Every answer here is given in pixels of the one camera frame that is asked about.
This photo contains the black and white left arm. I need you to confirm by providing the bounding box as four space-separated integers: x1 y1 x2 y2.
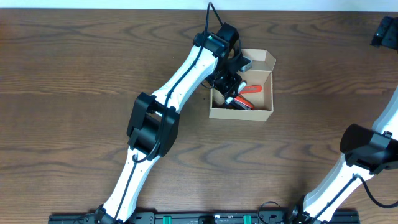
94 23 249 223

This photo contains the open cardboard box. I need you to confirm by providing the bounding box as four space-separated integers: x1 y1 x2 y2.
209 49 276 121

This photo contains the black mounting rail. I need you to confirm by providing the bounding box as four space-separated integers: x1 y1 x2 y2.
48 210 361 224

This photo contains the black cap whiteboard marker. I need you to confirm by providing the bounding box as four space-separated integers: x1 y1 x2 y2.
224 81 247 105

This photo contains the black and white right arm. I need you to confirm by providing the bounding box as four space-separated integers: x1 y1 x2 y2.
285 93 397 223

